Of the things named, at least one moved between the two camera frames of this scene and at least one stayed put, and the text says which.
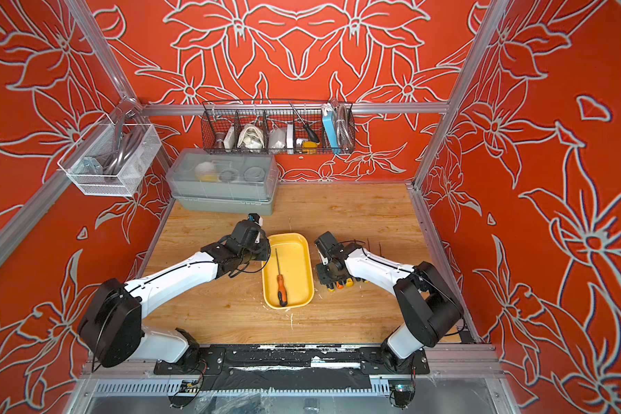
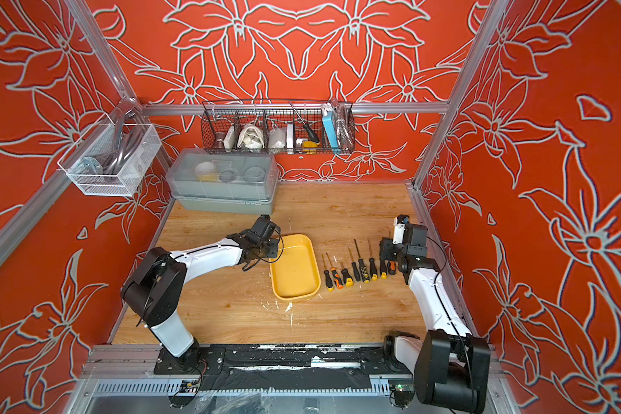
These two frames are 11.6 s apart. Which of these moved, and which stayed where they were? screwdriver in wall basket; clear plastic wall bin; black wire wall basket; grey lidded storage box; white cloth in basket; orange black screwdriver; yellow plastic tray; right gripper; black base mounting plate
Moved: yellow plastic tray; orange black screwdriver; right gripper
Stayed: black wire wall basket; screwdriver in wall basket; white cloth in basket; clear plastic wall bin; black base mounting plate; grey lidded storage box
